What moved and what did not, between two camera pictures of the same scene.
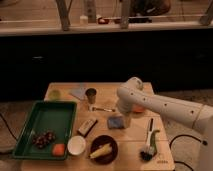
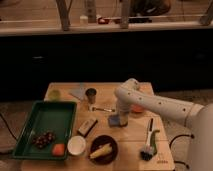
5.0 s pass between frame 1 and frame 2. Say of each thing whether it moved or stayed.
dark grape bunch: stayed
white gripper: moved
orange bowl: stayed
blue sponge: stayed
